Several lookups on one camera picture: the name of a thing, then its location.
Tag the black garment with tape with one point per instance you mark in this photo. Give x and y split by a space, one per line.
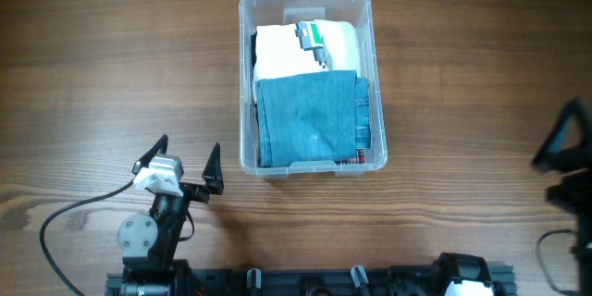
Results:
253 38

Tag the white printed shirt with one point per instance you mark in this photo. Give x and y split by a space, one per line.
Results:
288 50

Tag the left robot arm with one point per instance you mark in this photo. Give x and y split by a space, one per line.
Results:
148 241

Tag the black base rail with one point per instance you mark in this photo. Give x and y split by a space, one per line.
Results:
394 280

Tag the cream cloth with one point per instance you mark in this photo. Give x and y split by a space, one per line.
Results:
341 44

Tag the blue denim jeans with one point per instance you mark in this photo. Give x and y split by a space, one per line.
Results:
323 116

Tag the clear plastic storage container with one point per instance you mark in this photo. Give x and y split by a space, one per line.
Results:
255 13

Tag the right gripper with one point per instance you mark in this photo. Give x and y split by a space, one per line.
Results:
572 154

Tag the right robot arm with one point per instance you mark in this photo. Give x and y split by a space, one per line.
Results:
460 274

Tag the red navy plaid cloth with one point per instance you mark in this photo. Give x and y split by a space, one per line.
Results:
357 159

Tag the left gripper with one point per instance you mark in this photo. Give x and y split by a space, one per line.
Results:
212 176

